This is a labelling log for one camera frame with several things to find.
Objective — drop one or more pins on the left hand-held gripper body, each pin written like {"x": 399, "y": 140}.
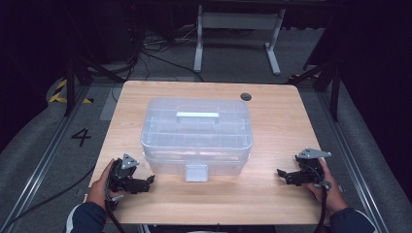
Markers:
{"x": 120, "y": 176}

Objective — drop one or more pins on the person's right hand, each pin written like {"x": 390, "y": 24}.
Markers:
{"x": 333, "y": 194}

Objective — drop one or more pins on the clear plastic storage box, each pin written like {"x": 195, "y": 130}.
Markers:
{"x": 197, "y": 139}

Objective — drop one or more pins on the white metal table frame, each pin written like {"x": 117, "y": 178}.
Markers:
{"x": 239, "y": 21}

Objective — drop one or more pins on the black tripod stand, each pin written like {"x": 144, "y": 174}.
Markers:
{"x": 335, "y": 93}
{"x": 70, "y": 87}

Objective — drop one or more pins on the black round table grommet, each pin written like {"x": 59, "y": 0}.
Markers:
{"x": 246, "y": 96}

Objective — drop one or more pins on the metal floor rail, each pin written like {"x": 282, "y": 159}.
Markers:
{"x": 353, "y": 161}
{"x": 42, "y": 161}

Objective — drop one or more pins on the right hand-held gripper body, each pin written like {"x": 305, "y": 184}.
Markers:
{"x": 311, "y": 171}

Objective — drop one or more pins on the person's left hand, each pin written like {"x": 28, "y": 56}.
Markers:
{"x": 96, "y": 191}

